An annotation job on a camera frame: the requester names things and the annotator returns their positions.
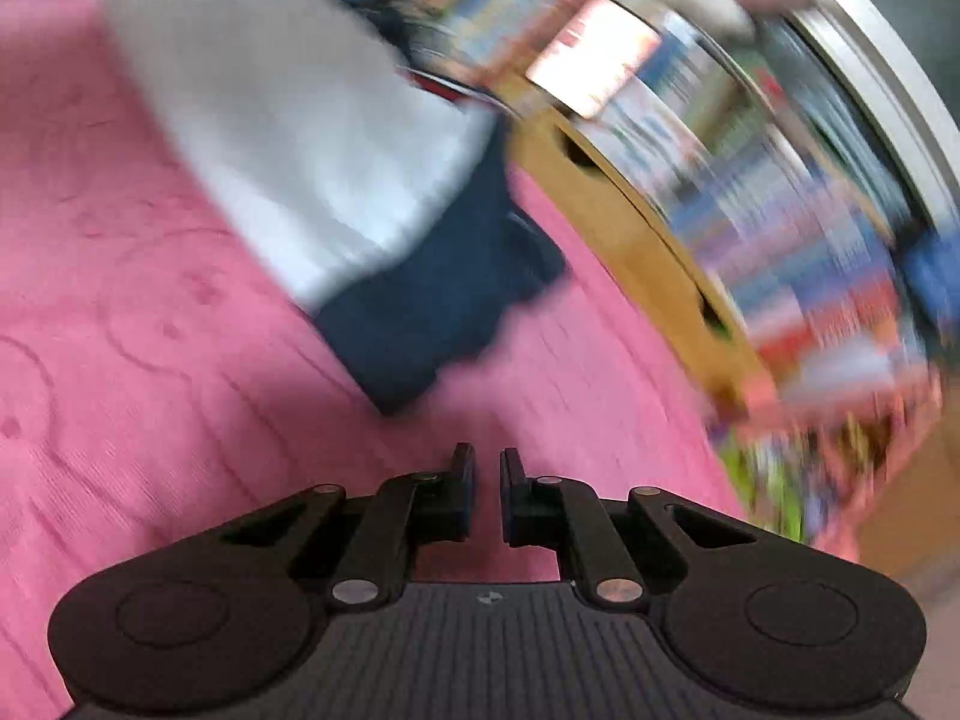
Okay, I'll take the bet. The white and navy jacket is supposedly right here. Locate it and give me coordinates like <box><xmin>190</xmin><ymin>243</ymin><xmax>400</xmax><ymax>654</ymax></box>
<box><xmin>101</xmin><ymin>0</ymin><xmax>566</xmax><ymax>415</ymax></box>

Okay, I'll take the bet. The pink toy house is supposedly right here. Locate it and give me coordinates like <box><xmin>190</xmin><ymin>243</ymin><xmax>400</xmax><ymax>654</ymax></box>
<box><xmin>711</xmin><ymin>364</ymin><xmax>942</xmax><ymax>562</ymax></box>

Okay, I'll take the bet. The pink patterned table cloth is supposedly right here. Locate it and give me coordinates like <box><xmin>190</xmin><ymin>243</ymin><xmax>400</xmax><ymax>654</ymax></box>
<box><xmin>2</xmin><ymin>0</ymin><xmax>739</xmax><ymax>718</ymax></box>

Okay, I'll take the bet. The wooden drawer organizer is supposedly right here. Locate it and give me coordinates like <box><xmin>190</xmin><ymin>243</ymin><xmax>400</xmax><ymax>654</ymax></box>
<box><xmin>493</xmin><ymin>71</ymin><xmax>776</xmax><ymax>411</ymax></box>

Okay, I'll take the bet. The row of colourful books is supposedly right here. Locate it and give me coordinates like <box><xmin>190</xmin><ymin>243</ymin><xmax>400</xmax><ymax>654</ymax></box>
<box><xmin>394</xmin><ymin>0</ymin><xmax>928</xmax><ymax>401</ymax></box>

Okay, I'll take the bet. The smartphone with lit screen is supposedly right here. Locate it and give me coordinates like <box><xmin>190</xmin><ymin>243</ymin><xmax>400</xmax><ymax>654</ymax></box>
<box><xmin>524</xmin><ymin>0</ymin><xmax>662</xmax><ymax>119</ymax></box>

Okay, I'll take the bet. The blue poster box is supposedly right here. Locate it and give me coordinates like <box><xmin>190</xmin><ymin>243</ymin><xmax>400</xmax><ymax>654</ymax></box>
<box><xmin>901</xmin><ymin>229</ymin><xmax>960</xmax><ymax>337</ymax></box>

